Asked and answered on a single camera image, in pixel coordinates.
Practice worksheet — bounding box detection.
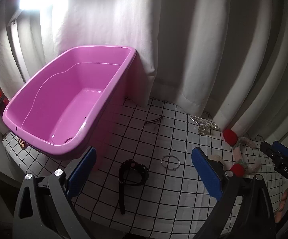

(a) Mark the black hair clip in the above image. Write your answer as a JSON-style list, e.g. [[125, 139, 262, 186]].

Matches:
[[144, 116, 164, 132]]

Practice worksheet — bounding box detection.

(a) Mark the white black grid cloth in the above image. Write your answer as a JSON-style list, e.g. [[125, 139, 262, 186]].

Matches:
[[2, 97, 288, 237]]

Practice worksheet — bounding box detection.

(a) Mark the white curtain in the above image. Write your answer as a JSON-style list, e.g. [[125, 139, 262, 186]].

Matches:
[[0, 0, 288, 147]]

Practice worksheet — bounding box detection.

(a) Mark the right hand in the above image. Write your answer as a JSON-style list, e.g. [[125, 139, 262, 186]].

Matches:
[[274, 188, 288, 223]]

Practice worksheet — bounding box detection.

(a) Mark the brown printed tag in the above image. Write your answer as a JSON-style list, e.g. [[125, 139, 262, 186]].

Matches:
[[17, 137, 29, 150]]

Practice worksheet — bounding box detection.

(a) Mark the silver bangle ring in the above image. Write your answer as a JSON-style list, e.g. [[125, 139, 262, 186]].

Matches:
[[160, 155, 181, 171]]

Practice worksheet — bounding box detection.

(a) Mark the pearl hair claw clip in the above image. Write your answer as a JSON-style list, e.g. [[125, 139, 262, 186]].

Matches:
[[189, 115, 220, 136]]

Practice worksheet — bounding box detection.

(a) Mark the pink plastic tub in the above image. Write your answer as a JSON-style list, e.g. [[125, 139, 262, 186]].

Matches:
[[3, 45, 136, 167]]

